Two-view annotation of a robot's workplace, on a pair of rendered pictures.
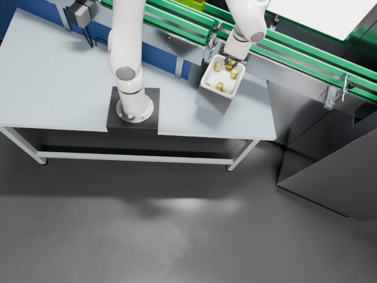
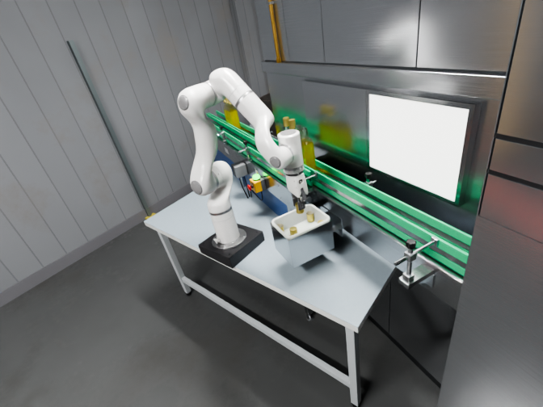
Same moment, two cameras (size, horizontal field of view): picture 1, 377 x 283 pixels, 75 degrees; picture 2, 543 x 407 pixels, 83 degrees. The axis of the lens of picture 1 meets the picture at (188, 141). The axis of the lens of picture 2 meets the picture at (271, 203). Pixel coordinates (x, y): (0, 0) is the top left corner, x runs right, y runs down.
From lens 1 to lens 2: 1.03 m
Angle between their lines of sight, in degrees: 50
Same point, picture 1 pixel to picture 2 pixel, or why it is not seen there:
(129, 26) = (199, 151)
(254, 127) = (336, 303)
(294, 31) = (406, 191)
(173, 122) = (254, 264)
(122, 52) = (195, 169)
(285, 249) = not seen: outside the picture
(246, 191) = not seen: outside the picture
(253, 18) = (263, 143)
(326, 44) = (446, 210)
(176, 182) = (275, 377)
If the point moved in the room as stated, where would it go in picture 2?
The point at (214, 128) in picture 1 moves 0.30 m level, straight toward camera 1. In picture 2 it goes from (287, 284) to (225, 314)
